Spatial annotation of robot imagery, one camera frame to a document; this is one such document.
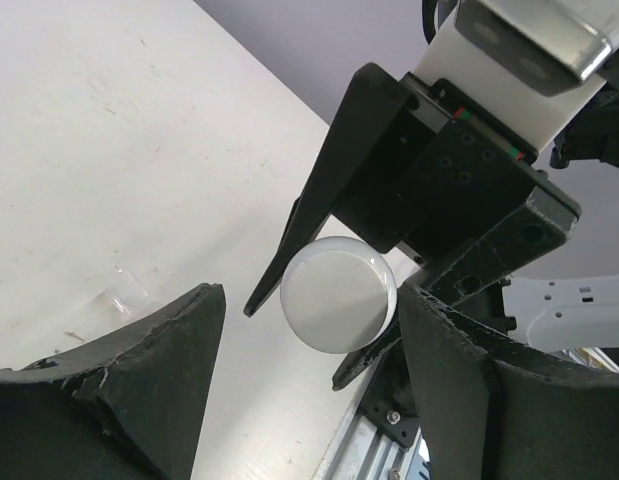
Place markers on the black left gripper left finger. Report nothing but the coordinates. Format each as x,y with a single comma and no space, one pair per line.
128,405

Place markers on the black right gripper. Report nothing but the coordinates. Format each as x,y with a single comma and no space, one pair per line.
401,171

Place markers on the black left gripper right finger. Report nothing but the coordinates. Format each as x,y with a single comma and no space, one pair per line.
493,408

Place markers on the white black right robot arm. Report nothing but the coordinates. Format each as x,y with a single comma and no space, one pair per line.
548,316

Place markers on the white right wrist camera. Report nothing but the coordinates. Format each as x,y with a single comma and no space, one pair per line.
532,65

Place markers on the aluminium frame rail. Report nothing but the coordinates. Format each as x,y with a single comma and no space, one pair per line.
360,450

